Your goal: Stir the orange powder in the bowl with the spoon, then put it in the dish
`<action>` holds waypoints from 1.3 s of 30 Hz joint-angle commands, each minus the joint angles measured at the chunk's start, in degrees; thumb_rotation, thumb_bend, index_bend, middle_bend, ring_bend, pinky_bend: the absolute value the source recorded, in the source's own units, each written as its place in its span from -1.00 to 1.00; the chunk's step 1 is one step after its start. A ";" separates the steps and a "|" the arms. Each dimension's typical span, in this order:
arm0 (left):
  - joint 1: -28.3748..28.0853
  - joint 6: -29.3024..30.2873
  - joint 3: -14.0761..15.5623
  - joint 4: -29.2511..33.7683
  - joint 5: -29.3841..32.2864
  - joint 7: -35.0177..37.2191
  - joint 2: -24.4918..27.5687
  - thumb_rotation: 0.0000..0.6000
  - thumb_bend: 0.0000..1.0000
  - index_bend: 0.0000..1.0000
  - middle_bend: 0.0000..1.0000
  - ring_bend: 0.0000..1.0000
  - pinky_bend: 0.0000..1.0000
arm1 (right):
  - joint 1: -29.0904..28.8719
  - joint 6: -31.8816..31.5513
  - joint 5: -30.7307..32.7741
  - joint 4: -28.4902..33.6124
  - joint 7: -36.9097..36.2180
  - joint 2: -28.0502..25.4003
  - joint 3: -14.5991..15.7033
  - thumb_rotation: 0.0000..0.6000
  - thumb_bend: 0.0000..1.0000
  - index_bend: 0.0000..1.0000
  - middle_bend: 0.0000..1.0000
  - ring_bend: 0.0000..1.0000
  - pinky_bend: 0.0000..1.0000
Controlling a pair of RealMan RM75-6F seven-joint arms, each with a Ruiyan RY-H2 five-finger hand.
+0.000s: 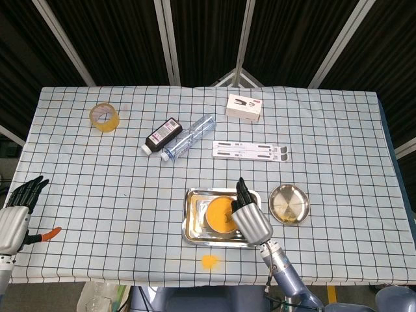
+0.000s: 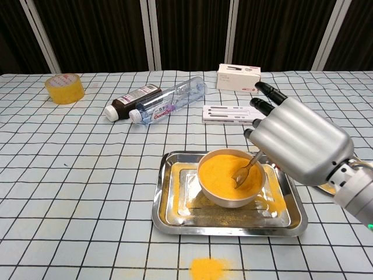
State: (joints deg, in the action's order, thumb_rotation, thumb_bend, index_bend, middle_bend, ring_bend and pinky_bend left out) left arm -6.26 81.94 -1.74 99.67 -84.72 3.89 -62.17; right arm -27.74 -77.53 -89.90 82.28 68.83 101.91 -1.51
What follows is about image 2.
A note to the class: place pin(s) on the dark brown bottle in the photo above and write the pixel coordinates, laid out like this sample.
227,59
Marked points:
128,103

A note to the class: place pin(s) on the bowl of yellow powder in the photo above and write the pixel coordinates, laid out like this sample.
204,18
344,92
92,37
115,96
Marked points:
215,178

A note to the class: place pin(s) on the checkered tablecloth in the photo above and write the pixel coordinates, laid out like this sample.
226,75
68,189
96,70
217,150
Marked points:
73,189

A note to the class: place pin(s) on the small plate with powder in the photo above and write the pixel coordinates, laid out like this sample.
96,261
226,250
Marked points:
326,189

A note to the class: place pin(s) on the yellow tape roll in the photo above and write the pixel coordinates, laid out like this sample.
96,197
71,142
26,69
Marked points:
65,91

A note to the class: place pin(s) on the dark folding partition screen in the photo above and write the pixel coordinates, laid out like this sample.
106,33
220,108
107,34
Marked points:
189,32

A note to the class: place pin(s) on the spilled yellow powder pile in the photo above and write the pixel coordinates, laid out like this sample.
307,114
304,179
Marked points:
207,268

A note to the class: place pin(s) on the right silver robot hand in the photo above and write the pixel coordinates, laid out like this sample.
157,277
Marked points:
303,140

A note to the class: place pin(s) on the white stapler box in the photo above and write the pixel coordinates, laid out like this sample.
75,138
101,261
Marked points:
237,80

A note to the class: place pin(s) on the clear plastic water bottle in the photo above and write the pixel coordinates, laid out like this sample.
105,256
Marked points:
172,100

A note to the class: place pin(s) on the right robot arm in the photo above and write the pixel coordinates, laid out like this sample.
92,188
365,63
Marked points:
357,192

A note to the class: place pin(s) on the stainless steel tray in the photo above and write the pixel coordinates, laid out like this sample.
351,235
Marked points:
221,224

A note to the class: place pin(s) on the silver spoon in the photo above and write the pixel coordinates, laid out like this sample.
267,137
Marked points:
239,179

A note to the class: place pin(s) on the white folding stand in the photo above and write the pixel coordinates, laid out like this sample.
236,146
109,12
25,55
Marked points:
227,115

